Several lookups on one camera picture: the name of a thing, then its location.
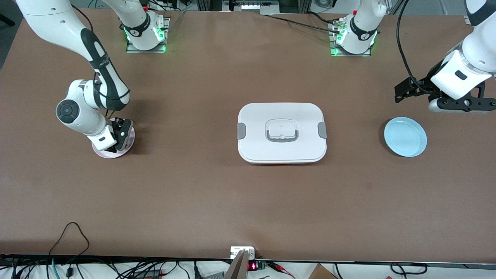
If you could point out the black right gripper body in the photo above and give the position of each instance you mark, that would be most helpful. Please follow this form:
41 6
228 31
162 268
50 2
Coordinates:
116 126

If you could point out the pink round plate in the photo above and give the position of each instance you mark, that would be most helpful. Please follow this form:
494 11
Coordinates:
112 155

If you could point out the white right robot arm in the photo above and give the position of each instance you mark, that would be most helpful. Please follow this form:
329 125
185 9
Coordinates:
50 23

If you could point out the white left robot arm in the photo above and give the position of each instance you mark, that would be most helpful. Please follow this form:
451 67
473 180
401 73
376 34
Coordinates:
476 50

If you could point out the white lidded lunch box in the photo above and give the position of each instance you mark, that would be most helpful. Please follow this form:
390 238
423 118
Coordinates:
281 149

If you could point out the light blue round plate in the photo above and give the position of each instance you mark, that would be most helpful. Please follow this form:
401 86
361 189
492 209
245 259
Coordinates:
405 137

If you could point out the aluminium table edge profile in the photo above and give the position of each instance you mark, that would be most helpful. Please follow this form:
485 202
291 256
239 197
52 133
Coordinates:
469 19

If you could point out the white lit device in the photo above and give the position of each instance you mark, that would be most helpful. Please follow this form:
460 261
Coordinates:
257 6

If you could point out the red digit display module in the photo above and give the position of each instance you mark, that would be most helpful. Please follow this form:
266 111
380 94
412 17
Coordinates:
252 266

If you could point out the brown cardboard piece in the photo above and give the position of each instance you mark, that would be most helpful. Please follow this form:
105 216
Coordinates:
321 273

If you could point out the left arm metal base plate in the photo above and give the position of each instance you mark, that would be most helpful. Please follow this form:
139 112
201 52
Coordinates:
332 38

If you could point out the aluminium frame structure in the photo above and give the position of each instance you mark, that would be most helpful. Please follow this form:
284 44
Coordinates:
209 6

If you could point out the white metal bracket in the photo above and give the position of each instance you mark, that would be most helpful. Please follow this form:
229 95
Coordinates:
236 251

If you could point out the grey aluminium post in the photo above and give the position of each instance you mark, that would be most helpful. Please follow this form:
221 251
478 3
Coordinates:
237 269

